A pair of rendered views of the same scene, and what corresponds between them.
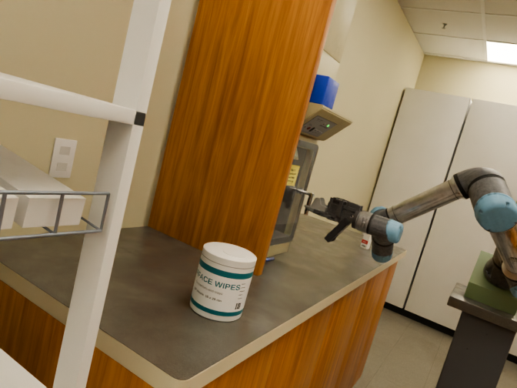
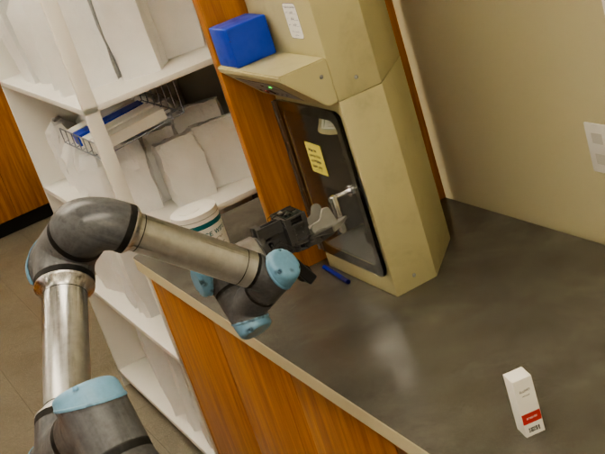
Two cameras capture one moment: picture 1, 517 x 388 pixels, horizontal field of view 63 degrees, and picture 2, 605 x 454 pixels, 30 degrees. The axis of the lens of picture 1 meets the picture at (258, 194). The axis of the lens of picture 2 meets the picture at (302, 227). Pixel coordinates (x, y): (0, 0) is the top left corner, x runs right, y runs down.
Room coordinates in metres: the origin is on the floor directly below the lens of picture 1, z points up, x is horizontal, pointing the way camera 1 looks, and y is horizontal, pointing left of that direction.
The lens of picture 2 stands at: (3.02, -2.04, 2.03)
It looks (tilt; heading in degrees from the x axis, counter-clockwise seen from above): 20 degrees down; 130
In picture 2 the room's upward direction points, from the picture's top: 18 degrees counter-clockwise
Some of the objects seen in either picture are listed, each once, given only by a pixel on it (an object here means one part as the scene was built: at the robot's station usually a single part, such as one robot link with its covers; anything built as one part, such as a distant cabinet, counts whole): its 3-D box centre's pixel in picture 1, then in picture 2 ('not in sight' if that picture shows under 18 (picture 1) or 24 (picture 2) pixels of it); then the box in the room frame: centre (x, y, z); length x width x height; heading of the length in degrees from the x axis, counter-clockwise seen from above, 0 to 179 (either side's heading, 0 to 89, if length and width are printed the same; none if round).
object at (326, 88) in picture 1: (317, 91); (242, 40); (1.43, -0.10, 1.56); 0.10 x 0.10 x 0.09; 62
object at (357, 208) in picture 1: (343, 212); (282, 236); (1.54, -0.32, 1.17); 0.12 x 0.08 x 0.09; 62
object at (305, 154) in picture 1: (288, 193); (329, 186); (1.54, -0.11, 1.19); 0.30 x 0.01 x 0.40; 151
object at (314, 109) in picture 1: (320, 124); (275, 84); (1.52, -0.15, 1.46); 0.32 x 0.12 x 0.10; 152
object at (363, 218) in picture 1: (363, 221); (250, 255); (1.50, -0.39, 1.17); 0.08 x 0.05 x 0.08; 152
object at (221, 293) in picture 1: (222, 279); (201, 233); (0.97, 0.03, 1.02); 0.13 x 0.13 x 0.15
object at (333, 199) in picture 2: (305, 202); (344, 210); (1.62, -0.18, 1.17); 0.05 x 0.03 x 0.10; 61
